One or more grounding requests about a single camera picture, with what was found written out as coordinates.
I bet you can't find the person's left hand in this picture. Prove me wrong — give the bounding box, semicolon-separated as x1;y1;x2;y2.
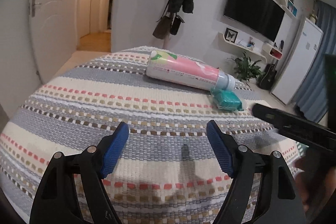
294;157;336;214

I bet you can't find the blue striped curtain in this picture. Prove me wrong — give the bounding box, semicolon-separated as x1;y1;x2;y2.
293;0;335;123

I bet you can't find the black acoustic guitar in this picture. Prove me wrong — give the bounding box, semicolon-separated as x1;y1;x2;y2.
257;60;278;90

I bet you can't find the white refrigerator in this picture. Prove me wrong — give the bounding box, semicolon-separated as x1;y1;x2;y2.
271;18;323;105

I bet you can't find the teal tissue packet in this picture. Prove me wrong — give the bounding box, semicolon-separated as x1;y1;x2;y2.
210;88;243;111

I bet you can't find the potted green plant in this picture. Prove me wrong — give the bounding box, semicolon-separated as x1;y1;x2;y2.
232;52;264;82

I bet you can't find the woven striped tablecloth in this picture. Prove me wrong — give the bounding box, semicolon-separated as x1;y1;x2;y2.
1;46;299;223

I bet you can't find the framed butterfly picture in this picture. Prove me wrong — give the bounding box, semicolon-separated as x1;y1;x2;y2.
224;28;238;43

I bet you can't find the pink white bottle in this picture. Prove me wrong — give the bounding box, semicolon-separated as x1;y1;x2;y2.
146;50;235;91

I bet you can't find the pink coat rack stand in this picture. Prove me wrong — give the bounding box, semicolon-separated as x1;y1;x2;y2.
162;12;172;50

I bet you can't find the small black hanging bag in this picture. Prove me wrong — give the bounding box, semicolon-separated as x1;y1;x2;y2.
170;15;185;36

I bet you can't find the brown hanging bag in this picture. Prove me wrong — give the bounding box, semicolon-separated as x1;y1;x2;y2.
153;16;165;39

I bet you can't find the white interior door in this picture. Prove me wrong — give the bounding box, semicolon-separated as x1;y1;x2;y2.
30;0;78;84

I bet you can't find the white curved wall shelf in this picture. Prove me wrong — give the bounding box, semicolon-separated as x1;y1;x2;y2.
218;32;267;64

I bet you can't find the black wall television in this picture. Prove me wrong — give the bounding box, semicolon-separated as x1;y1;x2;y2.
223;0;285;42

